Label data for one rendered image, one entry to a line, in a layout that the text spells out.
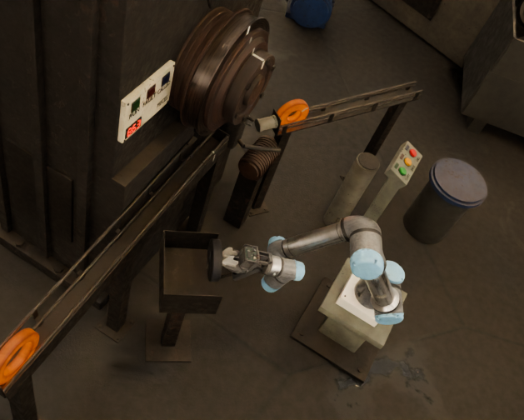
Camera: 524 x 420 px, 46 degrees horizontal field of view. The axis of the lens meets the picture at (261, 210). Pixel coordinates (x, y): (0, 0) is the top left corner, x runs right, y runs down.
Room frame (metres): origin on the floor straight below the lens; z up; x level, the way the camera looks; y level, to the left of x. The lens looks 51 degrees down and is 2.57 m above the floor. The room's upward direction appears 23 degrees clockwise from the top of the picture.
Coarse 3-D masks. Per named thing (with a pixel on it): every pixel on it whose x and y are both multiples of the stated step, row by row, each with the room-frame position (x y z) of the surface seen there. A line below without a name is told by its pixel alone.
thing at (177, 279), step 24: (168, 240) 1.25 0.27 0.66; (192, 240) 1.28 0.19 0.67; (168, 264) 1.18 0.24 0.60; (192, 264) 1.22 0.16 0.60; (168, 288) 1.10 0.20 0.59; (192, 288) 1.13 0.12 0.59; (168, 312) 1.17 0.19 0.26; (192, 312) 1.05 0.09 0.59; (168, 336) 1.15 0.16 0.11; (168, 360) 1.09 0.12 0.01
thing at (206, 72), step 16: (240, 16) 1.74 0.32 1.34; (224, 32) 1.63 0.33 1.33; (240, 32) 1.64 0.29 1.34; (208, 48) 1.57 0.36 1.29; (224, 48) 1.58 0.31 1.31; (208, 64) 1.53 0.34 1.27; (192, 80) 1.50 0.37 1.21; (208, 80) 1.49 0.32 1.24; (192, 96) 1.48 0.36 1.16; (192, 112) 1.48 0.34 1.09
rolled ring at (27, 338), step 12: (24, 336) 0.67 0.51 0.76; (36, 336) 0.71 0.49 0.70; (12, 348) 0.62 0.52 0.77; (24, 348) 0.68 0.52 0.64; (0, 360) 0.58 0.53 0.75; (12, 360) 0.64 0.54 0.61; (24, 360) 0.65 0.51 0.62; (0, 372) 0.56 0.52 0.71; (12, 372) 0.60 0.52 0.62; (0, 384) 0.55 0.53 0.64
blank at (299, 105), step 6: (288, 102) 2.08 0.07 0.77; (294, 102) 2.09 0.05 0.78; (300, 102) 2.10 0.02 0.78; (306, 102) 2.14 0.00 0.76; (282, 108) 2.06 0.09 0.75; (288, 108) 2.06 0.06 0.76; (294, 108) 2.08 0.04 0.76; (300, 108) 2.10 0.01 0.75; (306, 108) 2.12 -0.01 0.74; (282, 114) 2.04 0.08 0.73; (288, 114) 2.06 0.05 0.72; (294, 114) 2.12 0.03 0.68; (300, 114) 2.11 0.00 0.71; (306, 114) 2.13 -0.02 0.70; (282, 120) 2.05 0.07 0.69; (288, 120) 2.08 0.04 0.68; (294, 120) 2.10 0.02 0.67
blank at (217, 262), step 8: (216, 240) 1.25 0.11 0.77; (208, 248) 1.26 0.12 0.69; (216, 248) 1.21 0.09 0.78; (208, 256) 1.24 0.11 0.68; (216, 256) 1.19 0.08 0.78; (208, 264) 1.21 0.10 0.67; (216, 264) 1.16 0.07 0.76; (208, 272) 1.18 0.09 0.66; (216, 272) 1.15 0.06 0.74; (216, 280) 1.15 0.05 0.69
